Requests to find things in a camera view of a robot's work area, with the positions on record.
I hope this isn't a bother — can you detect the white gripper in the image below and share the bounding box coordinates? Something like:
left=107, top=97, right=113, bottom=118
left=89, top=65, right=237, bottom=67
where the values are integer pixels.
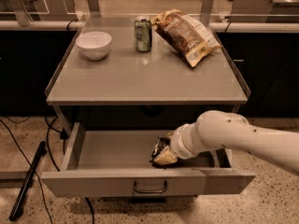
left=154, top=124, right=200, bottom=166

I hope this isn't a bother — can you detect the dark rxbar chocolate bar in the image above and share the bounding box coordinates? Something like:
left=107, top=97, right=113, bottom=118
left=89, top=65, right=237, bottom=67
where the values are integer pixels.
left=151, top=137, right=170, bottom=161

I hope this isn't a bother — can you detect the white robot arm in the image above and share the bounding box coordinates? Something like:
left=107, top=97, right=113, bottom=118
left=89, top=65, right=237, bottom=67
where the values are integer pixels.
left=152, top=110, right=299, bottom=175

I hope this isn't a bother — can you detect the open grey top drawer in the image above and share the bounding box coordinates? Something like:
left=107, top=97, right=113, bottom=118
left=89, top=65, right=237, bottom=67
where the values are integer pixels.
left=41, top=123, right=255, bottom=198

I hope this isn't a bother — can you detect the grey cabinet with top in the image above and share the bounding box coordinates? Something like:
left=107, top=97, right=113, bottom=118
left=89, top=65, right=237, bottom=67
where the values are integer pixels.
left=47, top=17, right=249, bottom=133

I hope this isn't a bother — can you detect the brown chip bag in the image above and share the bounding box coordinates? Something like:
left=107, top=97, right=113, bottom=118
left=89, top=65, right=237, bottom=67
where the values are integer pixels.
left=151, top=9, right=221, bottom=67

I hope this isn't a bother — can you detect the green soda can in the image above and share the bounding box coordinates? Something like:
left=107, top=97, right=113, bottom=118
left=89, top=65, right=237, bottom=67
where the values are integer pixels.
left=134, top=16, right=152, bottom=52

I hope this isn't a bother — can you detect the white ceramic bowl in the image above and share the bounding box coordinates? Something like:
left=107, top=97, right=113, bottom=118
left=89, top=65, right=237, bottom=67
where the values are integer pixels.
left=76, top=32, right=112, bottom=61

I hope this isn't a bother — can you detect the black bar on floor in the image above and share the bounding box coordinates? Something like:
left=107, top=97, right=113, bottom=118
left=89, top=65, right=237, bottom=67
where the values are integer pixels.
left=8, top=141, right=47, bottom=221

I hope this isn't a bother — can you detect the black drawer handle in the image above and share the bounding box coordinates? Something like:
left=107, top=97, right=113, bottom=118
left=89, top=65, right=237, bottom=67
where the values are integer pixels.
left=133, top=181, right=168, bottom=194

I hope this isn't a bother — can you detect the white horizontal rail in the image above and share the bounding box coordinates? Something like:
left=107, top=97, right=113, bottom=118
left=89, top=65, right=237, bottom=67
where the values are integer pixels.
left=0, top=18, right=299, bottom=34

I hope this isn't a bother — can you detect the black floor cable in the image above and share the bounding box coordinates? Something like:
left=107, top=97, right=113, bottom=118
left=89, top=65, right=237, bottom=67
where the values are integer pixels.
left=0, top=118, right=54, bottom=224

